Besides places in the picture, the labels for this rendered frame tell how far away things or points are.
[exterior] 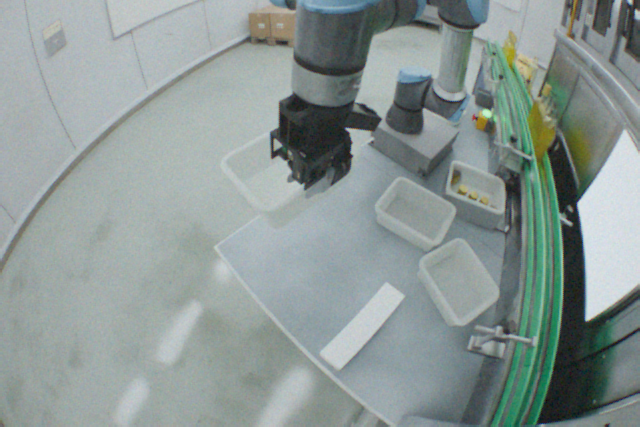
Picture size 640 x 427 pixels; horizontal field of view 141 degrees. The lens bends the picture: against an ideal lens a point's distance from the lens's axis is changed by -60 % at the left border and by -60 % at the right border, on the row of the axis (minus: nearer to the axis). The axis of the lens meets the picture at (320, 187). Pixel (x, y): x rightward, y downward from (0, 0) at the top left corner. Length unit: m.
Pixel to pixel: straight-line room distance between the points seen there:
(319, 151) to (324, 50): 0.13
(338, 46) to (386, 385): 0.68
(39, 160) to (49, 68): 0.95
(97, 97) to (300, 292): 3.08
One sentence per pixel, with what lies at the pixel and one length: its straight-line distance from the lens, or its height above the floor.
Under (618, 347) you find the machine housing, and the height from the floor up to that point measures 1.10.
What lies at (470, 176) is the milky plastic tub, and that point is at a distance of 1.05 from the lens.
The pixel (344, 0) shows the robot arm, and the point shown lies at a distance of 0.23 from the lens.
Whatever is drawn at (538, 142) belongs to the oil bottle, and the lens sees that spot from 1.11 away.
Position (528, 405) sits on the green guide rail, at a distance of 0.72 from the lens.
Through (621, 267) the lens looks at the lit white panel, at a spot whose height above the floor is 1.13.
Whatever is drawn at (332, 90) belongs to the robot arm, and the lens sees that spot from 0.27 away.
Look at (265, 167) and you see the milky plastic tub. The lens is 0.59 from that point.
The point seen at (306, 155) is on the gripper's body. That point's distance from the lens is 0.33.
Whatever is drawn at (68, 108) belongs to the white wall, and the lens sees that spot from 3.31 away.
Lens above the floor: 1.45
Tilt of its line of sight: 48 degrees down
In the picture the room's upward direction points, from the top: straight up
